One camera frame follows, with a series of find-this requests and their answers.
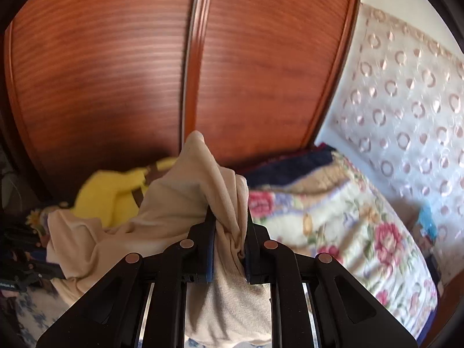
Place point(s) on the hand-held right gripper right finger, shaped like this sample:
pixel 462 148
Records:
pixel 250 261

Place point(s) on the floral blanket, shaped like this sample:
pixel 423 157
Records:
pixel 344 217

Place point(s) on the dark blue bed cover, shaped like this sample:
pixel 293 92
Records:
pixel 290 168

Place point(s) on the sunflower print cloth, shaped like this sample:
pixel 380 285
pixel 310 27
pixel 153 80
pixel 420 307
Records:
pixel 38 224

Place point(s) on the wooden slatted wardrobe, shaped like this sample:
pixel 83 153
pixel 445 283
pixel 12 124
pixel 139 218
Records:
pixel 108 61

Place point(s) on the beige printed T-shirt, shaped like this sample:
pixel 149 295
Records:
pixel 188 195

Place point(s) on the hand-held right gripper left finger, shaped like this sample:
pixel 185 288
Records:
pixel 210 257

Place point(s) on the yellow plush toy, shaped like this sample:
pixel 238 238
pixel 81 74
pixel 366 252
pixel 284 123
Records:
pixel 108 195

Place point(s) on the sheer circle-pattern curtain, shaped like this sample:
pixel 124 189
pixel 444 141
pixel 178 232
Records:
pixel 398 98

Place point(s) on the bed with floral sheets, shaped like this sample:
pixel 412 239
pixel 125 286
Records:
pixel 36 311

